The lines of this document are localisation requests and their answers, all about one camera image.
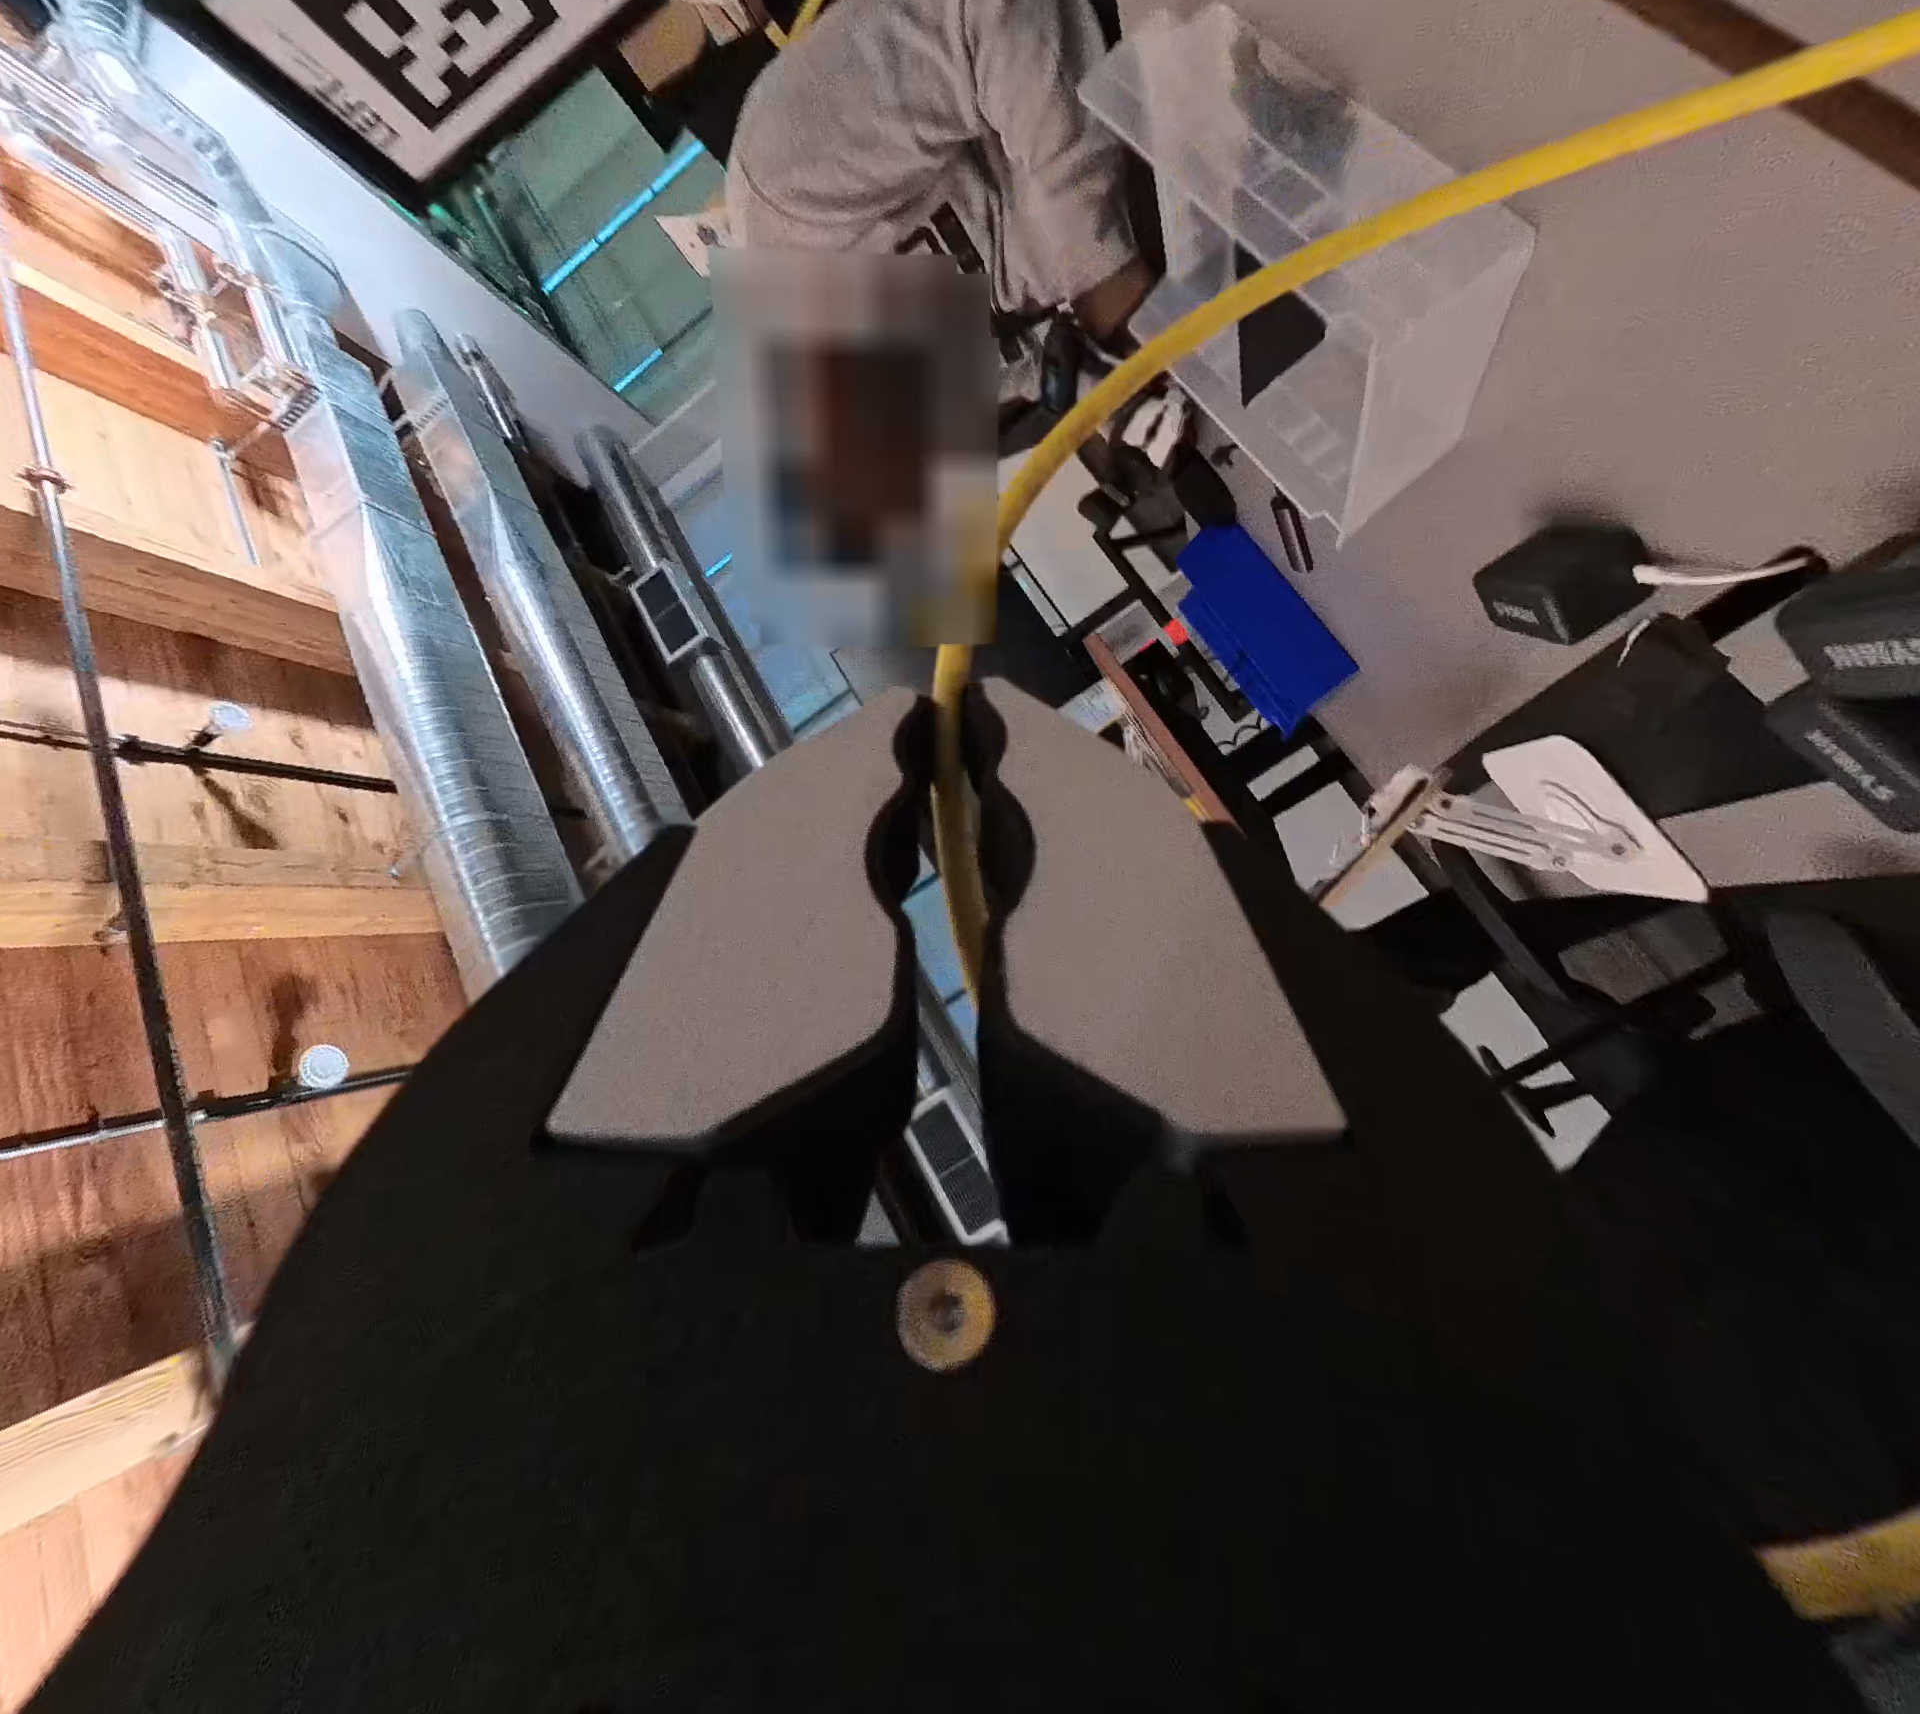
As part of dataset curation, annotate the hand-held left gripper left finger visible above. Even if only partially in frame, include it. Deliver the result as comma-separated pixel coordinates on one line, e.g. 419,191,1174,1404
541,685,926,1246

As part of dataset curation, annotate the silver ventilation duct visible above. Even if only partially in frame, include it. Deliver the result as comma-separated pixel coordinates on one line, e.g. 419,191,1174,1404
391,308,702,855
224,213,589,999

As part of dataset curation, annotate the white paddle-shaped plate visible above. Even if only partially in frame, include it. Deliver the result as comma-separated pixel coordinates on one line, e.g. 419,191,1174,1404
1477,735,1713,908

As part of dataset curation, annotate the yellow ethernet cable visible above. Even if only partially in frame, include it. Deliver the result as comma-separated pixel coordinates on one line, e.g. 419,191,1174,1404
929,3,1920,1014

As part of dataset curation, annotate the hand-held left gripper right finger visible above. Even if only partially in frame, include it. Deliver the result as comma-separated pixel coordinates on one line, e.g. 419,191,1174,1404
960,677,1350,1248

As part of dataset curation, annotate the clear plastic organizer box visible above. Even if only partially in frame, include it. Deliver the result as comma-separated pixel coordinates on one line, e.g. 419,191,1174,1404
1075,0,1535,546

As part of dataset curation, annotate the blue plastic bin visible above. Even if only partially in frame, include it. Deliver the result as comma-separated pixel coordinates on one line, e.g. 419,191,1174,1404
1174,523,1361,738

